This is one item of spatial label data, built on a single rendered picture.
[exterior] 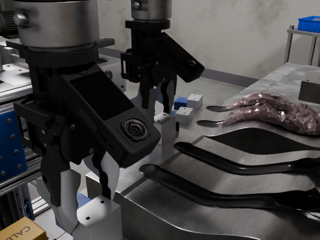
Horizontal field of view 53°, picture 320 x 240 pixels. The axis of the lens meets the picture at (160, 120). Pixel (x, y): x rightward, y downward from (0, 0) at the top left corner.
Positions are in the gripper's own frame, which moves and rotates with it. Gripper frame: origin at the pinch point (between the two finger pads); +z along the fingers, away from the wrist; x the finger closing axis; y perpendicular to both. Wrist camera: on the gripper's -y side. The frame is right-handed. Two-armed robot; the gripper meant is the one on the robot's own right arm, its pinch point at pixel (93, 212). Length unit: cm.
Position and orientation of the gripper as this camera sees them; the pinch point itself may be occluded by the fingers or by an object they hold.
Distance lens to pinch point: 41.3
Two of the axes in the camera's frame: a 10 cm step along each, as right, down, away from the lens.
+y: -7.9, -2.6, 5.5
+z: 0.0, 9.1, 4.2
